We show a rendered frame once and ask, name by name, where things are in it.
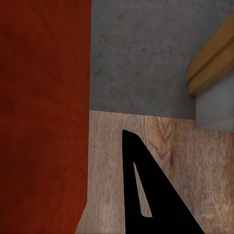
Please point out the storage box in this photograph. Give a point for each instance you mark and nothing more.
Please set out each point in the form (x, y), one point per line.
(45, 67)

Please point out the door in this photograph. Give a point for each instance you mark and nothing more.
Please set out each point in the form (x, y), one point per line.
(214, 61)

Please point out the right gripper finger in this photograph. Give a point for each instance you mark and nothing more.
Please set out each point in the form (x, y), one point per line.
(170, 215)

